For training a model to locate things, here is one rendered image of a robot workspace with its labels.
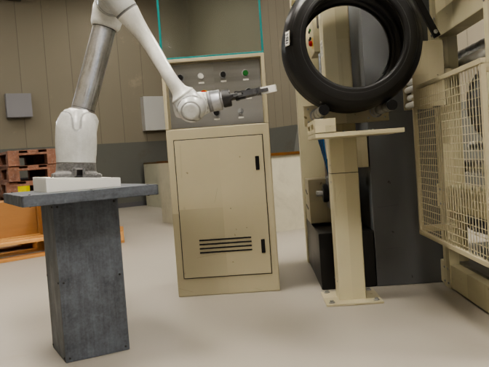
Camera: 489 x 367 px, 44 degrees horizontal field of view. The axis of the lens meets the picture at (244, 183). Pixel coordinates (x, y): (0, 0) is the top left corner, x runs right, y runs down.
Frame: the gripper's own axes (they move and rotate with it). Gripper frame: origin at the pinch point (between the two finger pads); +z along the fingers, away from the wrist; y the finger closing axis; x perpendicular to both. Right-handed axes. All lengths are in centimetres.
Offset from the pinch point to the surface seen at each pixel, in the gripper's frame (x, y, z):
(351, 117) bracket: 18.2, 25.8, 36.4
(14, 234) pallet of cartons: 52, 276, -242
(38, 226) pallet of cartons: 50, 291, -225
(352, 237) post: 74, 28, 26
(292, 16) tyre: -26.2, -9.1, 15.2
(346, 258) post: 84, 28, 21
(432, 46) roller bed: -6, 21, 78
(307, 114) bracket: 12.6, 25.7, 16.4
